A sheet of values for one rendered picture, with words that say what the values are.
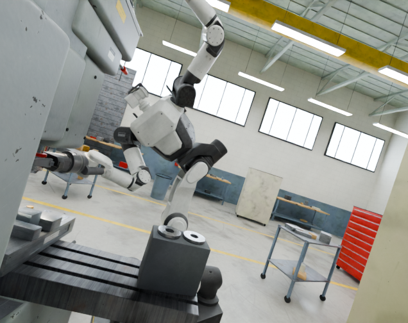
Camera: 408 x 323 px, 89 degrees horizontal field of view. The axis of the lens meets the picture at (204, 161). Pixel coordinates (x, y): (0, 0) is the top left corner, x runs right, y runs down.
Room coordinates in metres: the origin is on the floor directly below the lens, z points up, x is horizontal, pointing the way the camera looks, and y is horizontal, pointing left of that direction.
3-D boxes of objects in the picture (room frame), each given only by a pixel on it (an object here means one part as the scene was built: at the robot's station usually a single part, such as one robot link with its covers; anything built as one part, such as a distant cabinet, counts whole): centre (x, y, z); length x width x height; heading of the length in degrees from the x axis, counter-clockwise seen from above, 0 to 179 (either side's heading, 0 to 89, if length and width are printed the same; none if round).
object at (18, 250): (0.74, 0.53, 0.98); 0.35 x 0.15 x 0.11; 4
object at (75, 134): (0.71, 0.55, 1.47); 0.21 x 0.19 x 0.32; 97
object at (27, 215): (0.72, 0.53, 1.03); 0.06 x 0.05 x 0.06; 94
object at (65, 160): (0.80, 0.53, 1.24); 0.13 x 0.12 x 0.10; 75
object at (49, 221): (0.77, 0.53, 1.02); 0.15 x 0.06 x 0.04; 94
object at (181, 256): (0.79, -0.01, 1.03); 0.22 x 0.12 x 0.20; 104
